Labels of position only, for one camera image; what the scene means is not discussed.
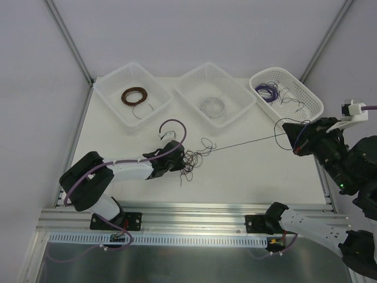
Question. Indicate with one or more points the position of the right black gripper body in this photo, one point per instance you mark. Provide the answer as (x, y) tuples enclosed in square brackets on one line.
[(308, 137)]

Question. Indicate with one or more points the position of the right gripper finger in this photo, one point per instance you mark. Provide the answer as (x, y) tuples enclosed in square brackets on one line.
[(299, 131), (302, 145)]

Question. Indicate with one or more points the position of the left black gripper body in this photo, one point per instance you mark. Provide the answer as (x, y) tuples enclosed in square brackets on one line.
[(171, 156)]

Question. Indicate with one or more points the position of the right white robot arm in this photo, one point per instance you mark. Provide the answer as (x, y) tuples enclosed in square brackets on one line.
[(353, 170)]

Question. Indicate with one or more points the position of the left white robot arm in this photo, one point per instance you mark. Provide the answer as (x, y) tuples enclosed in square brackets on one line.
[(86, 182)]

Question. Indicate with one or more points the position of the right white perforated basket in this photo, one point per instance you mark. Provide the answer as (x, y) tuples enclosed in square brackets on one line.
[(284, 98)]

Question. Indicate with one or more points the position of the white perforated basket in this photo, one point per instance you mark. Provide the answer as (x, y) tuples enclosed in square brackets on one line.
[(215, 97), (133, 94), (284, 98)]

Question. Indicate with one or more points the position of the middle white perforated basket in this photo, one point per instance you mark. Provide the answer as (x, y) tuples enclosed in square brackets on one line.
[(215, 97)]

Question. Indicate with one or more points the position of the left white perforated basket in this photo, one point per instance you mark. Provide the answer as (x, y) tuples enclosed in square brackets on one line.
[(133, 94)]

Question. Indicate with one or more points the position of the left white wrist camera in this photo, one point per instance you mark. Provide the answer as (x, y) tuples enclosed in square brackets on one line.
[(169, 135)]

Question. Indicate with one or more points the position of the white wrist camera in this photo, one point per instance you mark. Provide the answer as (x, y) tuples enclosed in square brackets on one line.
[(169, 135), (352, 114)]

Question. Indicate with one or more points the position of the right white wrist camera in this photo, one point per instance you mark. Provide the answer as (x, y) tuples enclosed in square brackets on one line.
[(352, 114)]

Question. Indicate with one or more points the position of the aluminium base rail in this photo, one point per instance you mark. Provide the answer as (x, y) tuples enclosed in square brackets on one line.
[(165, 218)]

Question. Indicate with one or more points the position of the slotted white cable duct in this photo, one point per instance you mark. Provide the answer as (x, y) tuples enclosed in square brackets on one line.
[(159, 239)]

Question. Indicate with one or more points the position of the right aluminium frame post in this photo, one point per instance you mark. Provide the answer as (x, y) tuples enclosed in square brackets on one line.
[(326, 39)]

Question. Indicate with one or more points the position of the aluminium frame post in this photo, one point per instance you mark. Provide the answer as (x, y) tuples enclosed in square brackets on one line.
[(63, 30), (326, 39)]

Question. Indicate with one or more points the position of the left aluminium frame post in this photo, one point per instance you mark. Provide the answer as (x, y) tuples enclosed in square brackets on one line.
[(63, 30)]

